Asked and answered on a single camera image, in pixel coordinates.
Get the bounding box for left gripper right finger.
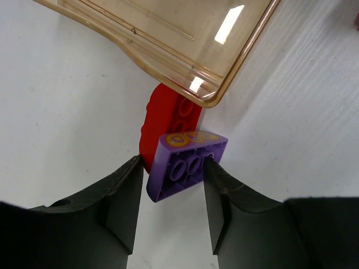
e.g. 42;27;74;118
204;157;358;268

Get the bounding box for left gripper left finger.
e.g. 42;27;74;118
1;156;144;268

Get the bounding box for purple curved lego brick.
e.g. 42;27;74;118
146;131;228;202

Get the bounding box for red curved lego brick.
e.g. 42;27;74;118
139;84;202;173

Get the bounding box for amber transparent container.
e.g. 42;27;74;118
42;0;278;108

